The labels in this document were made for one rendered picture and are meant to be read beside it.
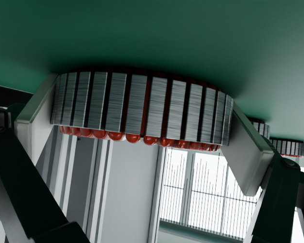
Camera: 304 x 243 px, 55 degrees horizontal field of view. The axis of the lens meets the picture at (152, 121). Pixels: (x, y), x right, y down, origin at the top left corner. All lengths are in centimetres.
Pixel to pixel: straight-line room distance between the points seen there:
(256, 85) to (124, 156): 42
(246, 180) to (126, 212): 46
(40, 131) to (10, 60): 5
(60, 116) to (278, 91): 12
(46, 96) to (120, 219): 45
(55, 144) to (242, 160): 31
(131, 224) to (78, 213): 18
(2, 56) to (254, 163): 14
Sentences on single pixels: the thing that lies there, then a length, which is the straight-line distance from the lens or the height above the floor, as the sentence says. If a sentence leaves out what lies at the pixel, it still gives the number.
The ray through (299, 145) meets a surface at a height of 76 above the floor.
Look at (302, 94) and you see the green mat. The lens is 18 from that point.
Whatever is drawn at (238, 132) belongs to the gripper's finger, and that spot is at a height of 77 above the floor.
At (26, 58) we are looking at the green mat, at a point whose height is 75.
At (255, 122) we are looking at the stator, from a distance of 32.
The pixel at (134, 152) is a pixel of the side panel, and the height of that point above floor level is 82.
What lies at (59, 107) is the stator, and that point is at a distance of 16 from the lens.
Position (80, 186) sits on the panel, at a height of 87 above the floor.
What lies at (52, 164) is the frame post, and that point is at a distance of 44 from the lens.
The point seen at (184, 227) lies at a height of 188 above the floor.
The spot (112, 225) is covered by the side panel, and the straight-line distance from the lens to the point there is 57.
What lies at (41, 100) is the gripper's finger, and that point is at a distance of 16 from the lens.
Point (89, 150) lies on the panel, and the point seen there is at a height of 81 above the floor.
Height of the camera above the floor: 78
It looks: 3 degrees down
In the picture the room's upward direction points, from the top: 173 degrees counter-clockwise
